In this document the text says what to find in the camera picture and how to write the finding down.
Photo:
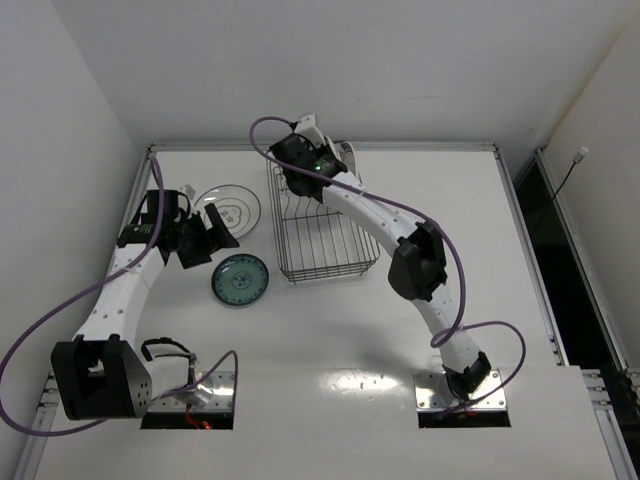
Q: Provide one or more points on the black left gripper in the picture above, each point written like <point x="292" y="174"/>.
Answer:
<point x="201" y="239"/>

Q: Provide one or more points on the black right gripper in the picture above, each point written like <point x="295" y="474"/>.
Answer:
<point x="304" y="185"/>

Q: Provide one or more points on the green red rimmed plate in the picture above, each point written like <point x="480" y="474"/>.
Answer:
<point x="348" y="156"/>

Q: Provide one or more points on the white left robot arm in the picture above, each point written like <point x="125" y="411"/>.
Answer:
<point x="99" y="373"/>

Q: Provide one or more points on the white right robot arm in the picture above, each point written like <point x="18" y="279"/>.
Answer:
<point x="416" y="246"/>

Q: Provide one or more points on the blue floral green plate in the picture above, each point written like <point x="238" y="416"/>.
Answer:
<point x="240" y="280"/>

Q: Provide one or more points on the white plate with teal rim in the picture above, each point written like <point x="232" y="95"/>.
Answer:
<point x="238" y="206"/>

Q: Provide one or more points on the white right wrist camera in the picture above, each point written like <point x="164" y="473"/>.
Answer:
<point x="306" y="126"/>

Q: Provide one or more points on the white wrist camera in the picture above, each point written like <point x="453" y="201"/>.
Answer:
<point x="188" y="190"/>
<point x="306" y="126"/>

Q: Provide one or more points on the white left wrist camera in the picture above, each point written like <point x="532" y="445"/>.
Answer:
<point x="188" y="190"/>

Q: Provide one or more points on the grey wire dish rack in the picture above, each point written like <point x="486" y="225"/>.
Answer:
<point x="312" y="241"/>

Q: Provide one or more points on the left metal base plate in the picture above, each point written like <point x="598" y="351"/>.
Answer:
<point x="214" y="395"/>

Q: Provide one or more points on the metal base plate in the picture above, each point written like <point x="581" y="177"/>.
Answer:
<point x="433" y="394"/>
<point x="214" y="395"/>

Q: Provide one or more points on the aluminium frame rail right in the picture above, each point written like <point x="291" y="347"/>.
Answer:
<point x="586" y="333"/>

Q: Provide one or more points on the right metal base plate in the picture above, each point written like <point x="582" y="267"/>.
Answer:
<point x="433" y="394"/>

